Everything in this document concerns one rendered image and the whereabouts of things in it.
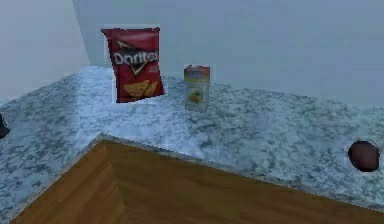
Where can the pale carton box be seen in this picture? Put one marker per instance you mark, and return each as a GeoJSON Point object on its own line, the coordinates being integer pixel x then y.
{"type": "Point", "coordinates": [196, 88]}

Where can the wooden cabinet with marble worktop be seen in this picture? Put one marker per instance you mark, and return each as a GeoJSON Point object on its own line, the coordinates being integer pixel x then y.
{"type": "Point", "coordinates": [213, 140]}

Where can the red chips bag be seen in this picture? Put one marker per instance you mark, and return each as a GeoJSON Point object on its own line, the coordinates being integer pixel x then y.
{"type": "Point", "coordinates": [135, 63]}

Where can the dark brown round object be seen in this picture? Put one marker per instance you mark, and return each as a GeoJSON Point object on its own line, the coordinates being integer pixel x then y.
{"type": "Point", "coordinates": [364, 156]}

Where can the black object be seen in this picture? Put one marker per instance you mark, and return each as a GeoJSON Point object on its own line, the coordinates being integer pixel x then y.
{"type": "Point", "coordinates": [2, 128]}

